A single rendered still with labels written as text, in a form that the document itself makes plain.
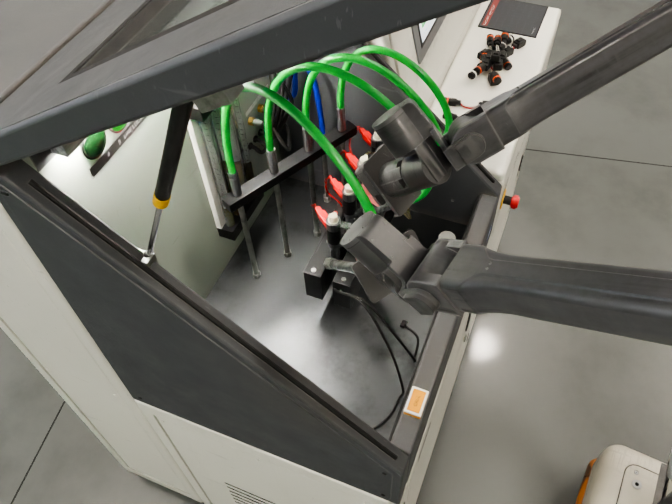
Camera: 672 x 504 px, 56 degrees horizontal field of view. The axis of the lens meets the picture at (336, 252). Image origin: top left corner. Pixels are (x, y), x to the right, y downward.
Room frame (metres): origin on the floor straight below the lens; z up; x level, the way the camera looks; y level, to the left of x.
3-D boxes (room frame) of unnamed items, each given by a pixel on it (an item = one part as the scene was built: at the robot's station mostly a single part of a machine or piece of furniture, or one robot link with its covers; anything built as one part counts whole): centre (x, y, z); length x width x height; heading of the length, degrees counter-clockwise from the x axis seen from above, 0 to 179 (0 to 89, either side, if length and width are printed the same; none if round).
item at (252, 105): (1.09, 0.14, 1.20); 0.13 x 0.03 x 0.31; 155
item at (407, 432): (0.66, -0.21, 0.87); 0.62 x 0.04 x 0.16; 155
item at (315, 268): (0.87, -0.05, 0.91); 0.34 x 0.10 x 0.15; 155
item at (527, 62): (1.33, -0.43, 0.97); 0.70 x 0.22 x 0.03; 155
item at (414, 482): (0.65, -0.23, 0.45); 0.65 x 0.02 x 0.68; 155
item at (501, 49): (1.37, -0.45, 1.01); 0.23 x 0.11 x 0.06; 155
